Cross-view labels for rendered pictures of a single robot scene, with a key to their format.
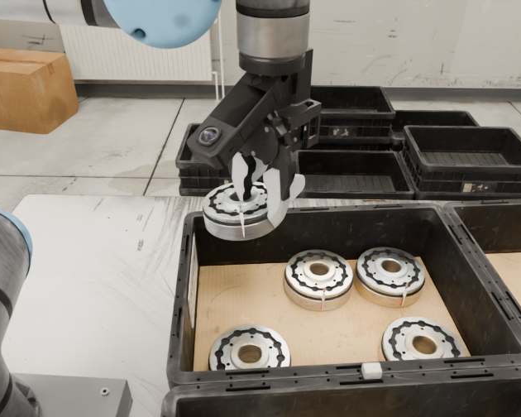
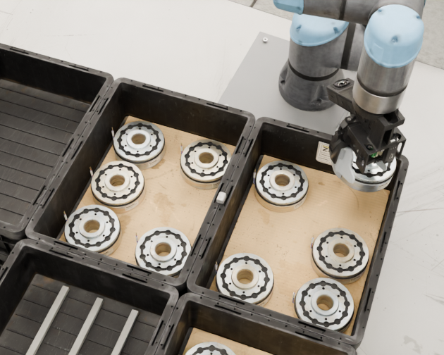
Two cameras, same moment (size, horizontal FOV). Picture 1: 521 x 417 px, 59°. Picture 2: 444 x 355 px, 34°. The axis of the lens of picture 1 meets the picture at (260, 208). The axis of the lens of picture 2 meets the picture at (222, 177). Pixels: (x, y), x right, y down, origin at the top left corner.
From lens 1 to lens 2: 1.18 m
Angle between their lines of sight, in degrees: 73
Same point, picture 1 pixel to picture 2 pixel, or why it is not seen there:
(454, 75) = not seen: outside the picture
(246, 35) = not seen: hidden behind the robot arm
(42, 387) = (333, 111)
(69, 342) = not seen: hidden behind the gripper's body
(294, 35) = (355, 89)
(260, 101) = (349, 99)
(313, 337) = (290, 234)
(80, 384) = (329, 129)
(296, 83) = (371, 127)
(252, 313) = (327, 208)
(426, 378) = (206, 222)
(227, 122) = (346, 89)
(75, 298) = (431, 147)
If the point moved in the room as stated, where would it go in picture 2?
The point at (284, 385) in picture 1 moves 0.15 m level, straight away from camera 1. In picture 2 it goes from (234, 160) to (307, 192)
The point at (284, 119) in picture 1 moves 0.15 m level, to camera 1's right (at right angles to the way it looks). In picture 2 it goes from (350, 125) to (318, 198)
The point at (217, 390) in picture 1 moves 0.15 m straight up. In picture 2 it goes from (244, 133) to (247, 79)
